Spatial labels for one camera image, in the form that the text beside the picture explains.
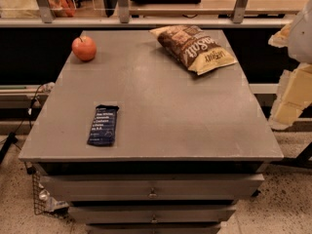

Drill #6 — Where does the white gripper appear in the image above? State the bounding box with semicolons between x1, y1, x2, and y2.
268;0;312;130

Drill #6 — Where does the blue rxbar blueberry bar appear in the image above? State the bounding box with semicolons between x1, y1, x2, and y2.
87;104;119;146

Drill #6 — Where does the brown chip bag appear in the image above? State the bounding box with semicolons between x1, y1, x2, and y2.
150;25;236;75

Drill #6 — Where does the orange snack bag on shelf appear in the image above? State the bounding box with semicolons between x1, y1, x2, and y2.
48;0;75;18

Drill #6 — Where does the red apple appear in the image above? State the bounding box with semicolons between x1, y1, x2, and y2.
71;36;97;61

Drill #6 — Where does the metal shelf rail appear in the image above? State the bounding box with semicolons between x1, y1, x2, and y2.
0;0;310;28

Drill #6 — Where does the wire mesh basket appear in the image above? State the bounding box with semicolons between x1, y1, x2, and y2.
32;172;69;217

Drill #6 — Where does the black cable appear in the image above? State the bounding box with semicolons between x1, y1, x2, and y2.
0;83;47;164

